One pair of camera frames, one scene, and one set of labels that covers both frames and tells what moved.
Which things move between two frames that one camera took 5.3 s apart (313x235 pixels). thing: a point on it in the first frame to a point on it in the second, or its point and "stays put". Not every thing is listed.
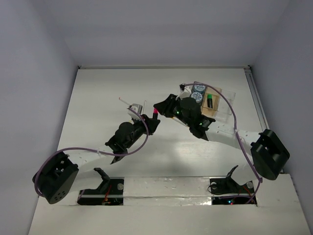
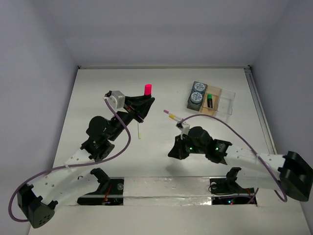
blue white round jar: [199, 88] stays put
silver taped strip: [167, 191] stays put
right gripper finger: [166, 106] to [178, 151]
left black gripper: [150, 121] to [134, 111]
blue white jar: [197, 96] stays put
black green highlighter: [210, 101] stays put
